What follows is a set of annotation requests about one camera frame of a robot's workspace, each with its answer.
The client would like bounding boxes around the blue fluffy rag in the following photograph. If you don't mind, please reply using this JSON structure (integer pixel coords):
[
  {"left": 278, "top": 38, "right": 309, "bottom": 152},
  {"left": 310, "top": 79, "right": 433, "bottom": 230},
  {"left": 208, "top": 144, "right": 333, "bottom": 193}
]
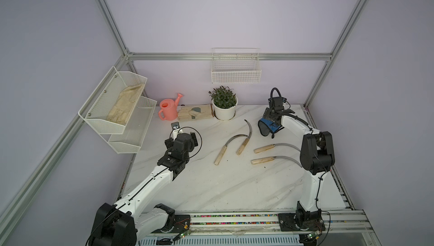
[{"left": 258, "top": 118, "right": 283, "bottom": 136}]

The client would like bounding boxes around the sickle with wooden handle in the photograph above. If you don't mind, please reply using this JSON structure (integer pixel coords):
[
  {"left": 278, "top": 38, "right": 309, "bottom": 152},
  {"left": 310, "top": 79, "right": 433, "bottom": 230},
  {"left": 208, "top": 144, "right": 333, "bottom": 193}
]
[
  {"left": 253, "top": 143, "right": 302, "bottom": 154},
  {"left": 236, "top": 119, "right": 253, "bottom": 156},
  {"left": 214, "top": 133, "right": 249, "bottom": 166},
  {"left": 250, "top": 156, "right": 302, "bottom": 167}
]

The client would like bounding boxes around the sickle with wooden handle middle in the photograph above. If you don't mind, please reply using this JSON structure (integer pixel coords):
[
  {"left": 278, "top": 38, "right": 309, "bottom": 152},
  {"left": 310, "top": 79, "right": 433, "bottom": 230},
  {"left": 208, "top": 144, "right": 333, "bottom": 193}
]
[{"left": 250, "top": 156, "right": 302, "bottom": 167}]

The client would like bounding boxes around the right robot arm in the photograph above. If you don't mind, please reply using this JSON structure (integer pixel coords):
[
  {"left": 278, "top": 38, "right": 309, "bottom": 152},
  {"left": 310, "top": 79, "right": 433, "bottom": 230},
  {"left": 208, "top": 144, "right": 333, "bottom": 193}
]
[{"left": 258, "top": 96, "right": 335, "bottom": 231}]

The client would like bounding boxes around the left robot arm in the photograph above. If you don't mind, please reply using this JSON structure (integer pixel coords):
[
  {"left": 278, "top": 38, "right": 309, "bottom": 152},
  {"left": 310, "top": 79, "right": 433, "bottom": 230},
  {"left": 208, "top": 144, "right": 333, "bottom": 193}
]
[{"left": 85, "top": 130, "right": 201, "bottom": 246}]

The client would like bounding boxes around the beige work glove on table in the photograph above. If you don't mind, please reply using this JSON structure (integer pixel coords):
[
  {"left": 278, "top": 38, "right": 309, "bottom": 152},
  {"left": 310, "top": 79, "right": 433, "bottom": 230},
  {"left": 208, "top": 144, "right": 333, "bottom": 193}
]
[{"left": 177, "top": 104, "right": 214, "bottom": 122}]

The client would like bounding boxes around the pink watering can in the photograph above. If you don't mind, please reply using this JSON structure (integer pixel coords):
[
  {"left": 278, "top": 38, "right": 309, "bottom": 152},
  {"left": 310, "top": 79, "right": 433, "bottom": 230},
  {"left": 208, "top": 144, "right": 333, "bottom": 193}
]
[{"left": 158, "top": 93, "right": 183, "bottom": 121}]

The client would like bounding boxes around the white plant pot with saucer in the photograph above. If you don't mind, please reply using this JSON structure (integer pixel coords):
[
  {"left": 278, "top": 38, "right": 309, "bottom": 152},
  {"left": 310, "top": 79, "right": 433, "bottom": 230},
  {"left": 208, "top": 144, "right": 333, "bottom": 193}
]
[{"left": 211, "top": 97, "right": 238, "bottom": 121}]

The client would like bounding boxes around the white mesh lower shelf basket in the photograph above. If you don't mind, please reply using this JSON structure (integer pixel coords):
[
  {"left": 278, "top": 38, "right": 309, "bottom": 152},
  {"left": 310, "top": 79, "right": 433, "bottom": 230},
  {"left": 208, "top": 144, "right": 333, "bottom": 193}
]
[{"left": 108, "top": 96, "right": 157, "bottom": 154}]

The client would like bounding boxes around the white mesh shelf basket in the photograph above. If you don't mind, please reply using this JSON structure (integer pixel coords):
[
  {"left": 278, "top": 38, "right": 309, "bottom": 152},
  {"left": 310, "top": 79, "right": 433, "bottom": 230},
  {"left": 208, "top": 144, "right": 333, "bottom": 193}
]
[
  {"left": 108, "top": 96, "right": 157, "bottom": 154},
  {"left": 78, "top": 67, "right": 147, "bottom": 135}
]

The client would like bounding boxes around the green potted plant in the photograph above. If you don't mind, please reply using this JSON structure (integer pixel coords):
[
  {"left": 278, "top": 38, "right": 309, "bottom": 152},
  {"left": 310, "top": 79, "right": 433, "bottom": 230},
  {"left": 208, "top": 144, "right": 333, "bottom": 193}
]
[{"left": 209, "top": 86, "right": 237, "bottom": 109}]

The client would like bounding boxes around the white mesh upper shelf basket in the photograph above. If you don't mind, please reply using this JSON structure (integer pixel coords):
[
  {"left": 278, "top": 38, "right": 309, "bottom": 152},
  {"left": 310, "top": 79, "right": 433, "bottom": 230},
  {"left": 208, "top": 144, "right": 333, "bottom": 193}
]
[{"left": 78, "top": 67, "right": 147, "bottom": 135}]

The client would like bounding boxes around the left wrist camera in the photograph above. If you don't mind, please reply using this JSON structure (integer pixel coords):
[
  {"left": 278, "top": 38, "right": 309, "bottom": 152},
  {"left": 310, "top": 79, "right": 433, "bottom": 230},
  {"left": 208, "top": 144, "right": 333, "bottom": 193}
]
[{"left": 170, "top": 122, "right": 181, "bottom": 140}]

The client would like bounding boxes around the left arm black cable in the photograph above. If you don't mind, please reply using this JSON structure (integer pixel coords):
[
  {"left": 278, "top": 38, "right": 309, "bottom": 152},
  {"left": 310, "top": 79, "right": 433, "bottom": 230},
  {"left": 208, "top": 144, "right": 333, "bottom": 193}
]
[{"left": 84, "top": 126, "right": 203, "bottom": 246}]

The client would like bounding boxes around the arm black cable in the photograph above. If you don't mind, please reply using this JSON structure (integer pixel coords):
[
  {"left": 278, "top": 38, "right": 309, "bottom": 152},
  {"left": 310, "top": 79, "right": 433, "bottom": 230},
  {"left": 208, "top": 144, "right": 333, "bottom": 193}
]
[
  {"left": 269, "top": 87, "right": 331, "bottom": 246},
  {"left": 84, "top": 126, "right": 203, "bottom": 246}
]

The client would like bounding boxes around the white wire wall basket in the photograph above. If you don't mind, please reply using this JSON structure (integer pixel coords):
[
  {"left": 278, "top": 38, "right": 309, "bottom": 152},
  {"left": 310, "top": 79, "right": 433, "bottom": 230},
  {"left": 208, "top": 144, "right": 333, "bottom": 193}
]
[{"left": 211, "top": 48, "right": 262, "bottom": 84}]

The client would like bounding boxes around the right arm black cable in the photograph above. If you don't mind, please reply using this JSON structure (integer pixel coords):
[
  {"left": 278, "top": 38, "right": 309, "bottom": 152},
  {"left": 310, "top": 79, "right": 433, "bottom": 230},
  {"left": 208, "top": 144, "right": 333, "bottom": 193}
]
[{"left": 269, "top": 87, "right": 331, "bottom": 246}]

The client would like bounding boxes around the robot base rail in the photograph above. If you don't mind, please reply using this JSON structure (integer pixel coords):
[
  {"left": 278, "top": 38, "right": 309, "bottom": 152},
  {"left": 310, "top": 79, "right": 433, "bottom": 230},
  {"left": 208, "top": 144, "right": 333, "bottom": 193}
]
[{"left": 89, "top": 210, "right": 374, "bottom": 246}]

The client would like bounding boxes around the aluminium frame profile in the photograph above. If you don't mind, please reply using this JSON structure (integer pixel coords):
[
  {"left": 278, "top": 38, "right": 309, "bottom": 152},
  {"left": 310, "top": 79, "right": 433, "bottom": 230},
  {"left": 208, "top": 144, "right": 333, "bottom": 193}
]
[{"left": 0, "top": 0, "right": 384, "bottom": 226}]

